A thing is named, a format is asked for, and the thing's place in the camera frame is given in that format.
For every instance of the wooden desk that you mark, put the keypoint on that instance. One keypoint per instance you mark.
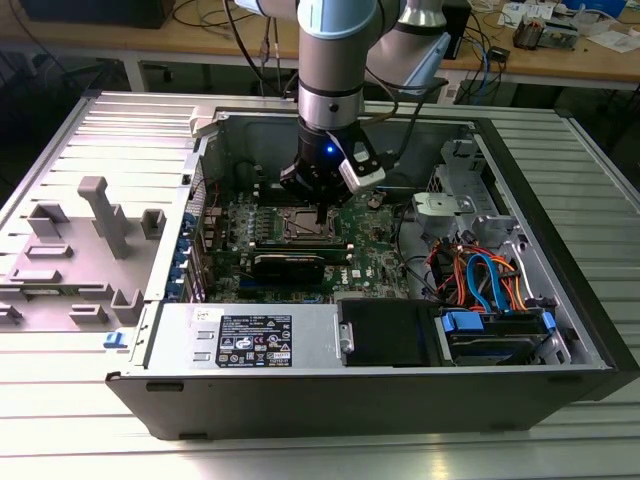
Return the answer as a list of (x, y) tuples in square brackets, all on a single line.
[(550, 62)]

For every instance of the blue plastic clip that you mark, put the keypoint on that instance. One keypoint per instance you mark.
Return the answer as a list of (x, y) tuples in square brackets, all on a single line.
[(114, 341)]

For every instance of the coin cell battery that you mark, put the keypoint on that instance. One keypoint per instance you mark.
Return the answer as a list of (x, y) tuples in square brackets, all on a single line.
[(374, 201)]

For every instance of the black box on desk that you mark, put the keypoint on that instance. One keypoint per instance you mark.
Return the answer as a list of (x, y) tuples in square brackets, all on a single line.
[(100, 12)]

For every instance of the hard disk in blue carrier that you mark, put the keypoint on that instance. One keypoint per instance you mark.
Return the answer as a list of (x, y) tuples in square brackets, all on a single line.
[(462, 321)]

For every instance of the white paper sheet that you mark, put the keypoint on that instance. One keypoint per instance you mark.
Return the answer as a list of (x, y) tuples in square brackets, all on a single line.
[(615, 40)]

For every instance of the green motherboard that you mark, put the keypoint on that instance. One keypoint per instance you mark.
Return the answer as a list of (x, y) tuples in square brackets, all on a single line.
[(370, 250)]

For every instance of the white card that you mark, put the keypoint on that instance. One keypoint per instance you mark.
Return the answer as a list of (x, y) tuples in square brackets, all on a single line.
[(515, 12)]

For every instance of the blue card retention clip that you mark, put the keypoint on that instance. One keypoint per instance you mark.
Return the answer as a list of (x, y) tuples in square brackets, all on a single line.
[(176, 272), (172, 292), (188, 223), (182, 246)]

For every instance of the black PC case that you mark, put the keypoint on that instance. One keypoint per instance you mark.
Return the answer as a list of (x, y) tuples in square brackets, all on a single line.
[(325, 405)]

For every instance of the metal locking lever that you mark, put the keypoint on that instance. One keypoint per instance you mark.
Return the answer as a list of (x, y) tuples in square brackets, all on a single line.
[(300, 210), (307, 237)]

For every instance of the black graphics card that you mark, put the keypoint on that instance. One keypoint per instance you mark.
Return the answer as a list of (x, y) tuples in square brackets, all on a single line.
[(287, 270)]

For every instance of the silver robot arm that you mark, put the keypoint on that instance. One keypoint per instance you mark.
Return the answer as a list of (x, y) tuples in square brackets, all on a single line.
[(330, 60)]

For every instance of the silver power supply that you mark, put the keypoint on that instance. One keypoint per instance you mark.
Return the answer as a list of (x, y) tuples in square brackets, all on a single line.
[(170, 340)]

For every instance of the RAM stick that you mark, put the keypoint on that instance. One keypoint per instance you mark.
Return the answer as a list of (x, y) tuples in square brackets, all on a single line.
[(300, 246)]

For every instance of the silver CPU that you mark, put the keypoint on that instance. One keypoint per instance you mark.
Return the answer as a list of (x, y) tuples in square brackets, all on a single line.
[(302, 223)]

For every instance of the silver metal bracket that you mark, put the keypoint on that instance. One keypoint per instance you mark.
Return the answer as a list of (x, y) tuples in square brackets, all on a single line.
[(430, 210)]

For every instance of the tall black device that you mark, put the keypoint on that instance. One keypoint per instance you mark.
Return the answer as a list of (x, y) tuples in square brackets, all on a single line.
[(460, 30)]

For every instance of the small black adapter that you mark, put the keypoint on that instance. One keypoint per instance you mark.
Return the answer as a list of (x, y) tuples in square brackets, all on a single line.
[(500, 54)]

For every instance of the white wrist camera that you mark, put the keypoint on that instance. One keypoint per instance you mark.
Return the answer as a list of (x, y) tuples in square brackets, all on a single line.
[(362, 175)]

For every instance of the grey electronic device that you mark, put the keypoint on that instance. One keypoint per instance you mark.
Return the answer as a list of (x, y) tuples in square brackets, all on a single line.
[(565, 32)]

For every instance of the grey parts rack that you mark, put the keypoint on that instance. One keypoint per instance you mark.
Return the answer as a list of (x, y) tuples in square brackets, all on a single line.
[(75, 265)]

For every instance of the black drive housing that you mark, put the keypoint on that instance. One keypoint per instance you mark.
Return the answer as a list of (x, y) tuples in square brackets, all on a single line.
[(385, 335)]

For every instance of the black RAM slot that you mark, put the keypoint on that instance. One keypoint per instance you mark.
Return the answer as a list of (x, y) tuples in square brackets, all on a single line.
[(267, 191), (267, 202), (267, 186), (267, 197)]

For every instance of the copper heat sink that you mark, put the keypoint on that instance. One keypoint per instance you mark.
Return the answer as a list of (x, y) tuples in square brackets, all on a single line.
[(529, 32)]

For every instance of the CPU socket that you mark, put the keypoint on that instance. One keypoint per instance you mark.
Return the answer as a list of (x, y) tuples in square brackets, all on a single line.
[(281, 237)]

